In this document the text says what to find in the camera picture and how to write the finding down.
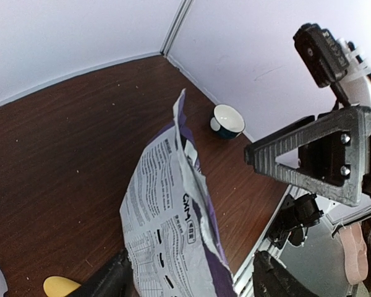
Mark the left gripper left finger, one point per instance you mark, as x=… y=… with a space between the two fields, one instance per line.
x=114 y=278

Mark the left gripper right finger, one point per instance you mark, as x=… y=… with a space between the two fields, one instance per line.
x=270 y=278

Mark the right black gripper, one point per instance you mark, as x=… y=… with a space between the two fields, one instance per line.
x=328 y=155

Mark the yellow plastic scoop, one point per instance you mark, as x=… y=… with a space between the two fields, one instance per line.
x=56 y=286

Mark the purple pet food bag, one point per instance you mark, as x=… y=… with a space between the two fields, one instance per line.
x=168 y=220

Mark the white and blue bowl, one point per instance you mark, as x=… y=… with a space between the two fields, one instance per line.
x=226 y=122

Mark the front aluminium rail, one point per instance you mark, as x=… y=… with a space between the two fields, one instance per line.
x=243 y=279

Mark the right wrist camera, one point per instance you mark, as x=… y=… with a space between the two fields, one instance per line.
x=335 y=63

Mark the right aluminium frame post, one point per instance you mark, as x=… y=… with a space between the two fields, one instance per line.
x=175 y=26

